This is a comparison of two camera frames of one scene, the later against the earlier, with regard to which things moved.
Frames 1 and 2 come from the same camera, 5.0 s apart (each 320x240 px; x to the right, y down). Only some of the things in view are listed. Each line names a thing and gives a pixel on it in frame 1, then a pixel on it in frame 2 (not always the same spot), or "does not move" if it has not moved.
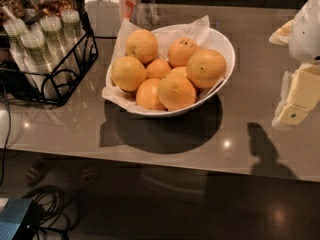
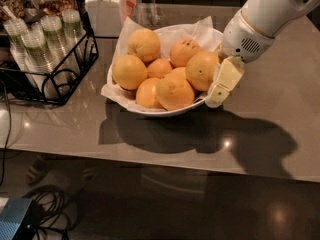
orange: (206, 68) does not move
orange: (128, 73) does not move
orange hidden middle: (178, 73) does not move
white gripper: (306, 30) → (242, 39)
